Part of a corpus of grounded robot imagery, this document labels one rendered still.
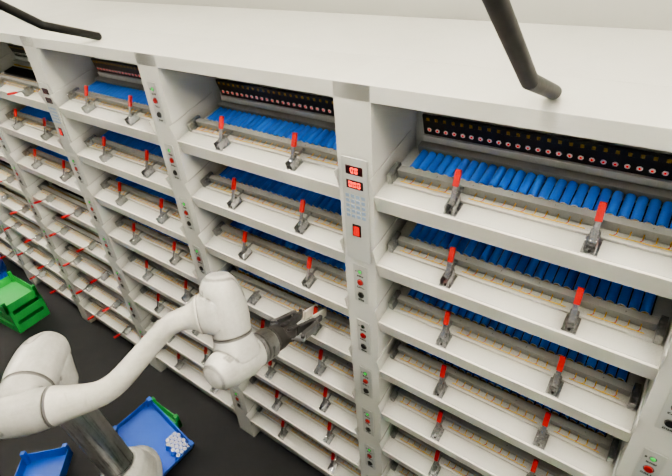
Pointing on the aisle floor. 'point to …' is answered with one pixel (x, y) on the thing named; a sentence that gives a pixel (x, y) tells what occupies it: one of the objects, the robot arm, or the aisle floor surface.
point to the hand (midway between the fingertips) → (315, 313)
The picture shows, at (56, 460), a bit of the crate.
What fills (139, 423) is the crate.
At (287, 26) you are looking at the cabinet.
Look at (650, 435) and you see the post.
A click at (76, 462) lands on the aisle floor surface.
